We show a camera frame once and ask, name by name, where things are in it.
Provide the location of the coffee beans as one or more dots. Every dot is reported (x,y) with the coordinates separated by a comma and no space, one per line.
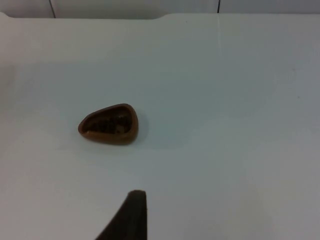
(107,125)

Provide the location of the dark wooden cup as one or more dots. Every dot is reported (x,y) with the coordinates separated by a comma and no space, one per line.
(110,138)

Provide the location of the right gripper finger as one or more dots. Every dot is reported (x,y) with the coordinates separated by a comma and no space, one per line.
(132,220)

